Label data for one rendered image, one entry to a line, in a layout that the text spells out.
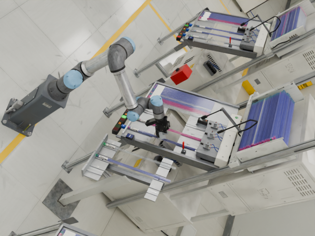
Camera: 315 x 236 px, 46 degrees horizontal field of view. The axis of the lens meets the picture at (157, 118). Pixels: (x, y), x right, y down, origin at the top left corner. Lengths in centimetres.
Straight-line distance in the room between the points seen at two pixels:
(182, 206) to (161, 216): 23
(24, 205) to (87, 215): 55
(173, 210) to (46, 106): 127
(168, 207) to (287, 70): 167
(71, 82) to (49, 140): 83
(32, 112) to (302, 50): 232
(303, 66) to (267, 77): 34
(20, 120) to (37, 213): 70
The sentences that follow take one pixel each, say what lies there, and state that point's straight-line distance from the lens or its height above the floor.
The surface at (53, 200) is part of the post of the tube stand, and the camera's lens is 306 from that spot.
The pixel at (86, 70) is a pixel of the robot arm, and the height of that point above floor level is 80.
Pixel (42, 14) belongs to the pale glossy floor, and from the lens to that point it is 373.
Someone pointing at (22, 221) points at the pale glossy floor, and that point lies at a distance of 293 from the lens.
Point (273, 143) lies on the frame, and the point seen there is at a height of 165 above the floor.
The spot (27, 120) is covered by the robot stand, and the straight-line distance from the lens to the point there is 295.
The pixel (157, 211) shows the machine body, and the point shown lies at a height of 41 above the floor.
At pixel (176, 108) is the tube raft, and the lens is 289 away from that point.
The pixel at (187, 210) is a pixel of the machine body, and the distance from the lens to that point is 310.
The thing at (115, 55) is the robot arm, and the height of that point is 117.
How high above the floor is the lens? 262
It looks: 40 degrees down
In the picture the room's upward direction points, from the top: 64 degrees clockwise
